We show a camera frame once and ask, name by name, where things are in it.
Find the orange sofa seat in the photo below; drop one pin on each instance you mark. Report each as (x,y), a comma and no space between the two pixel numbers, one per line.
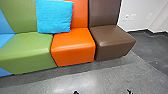
(73,45)

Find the brown sofa seat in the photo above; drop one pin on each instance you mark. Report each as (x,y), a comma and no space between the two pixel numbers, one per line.
(111,40)

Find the green sofa seat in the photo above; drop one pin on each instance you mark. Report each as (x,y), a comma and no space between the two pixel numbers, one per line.
(26,50)

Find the blue cushion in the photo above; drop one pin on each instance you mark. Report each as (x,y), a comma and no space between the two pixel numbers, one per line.
(54,16)

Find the blue sofa seat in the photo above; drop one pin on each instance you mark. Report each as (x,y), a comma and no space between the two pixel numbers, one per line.
(5,36)

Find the white double wall outlet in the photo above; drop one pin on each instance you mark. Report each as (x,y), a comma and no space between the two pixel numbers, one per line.
(130,17)

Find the white single wall outlet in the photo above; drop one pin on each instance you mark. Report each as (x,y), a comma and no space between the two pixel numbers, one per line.
(149,16)

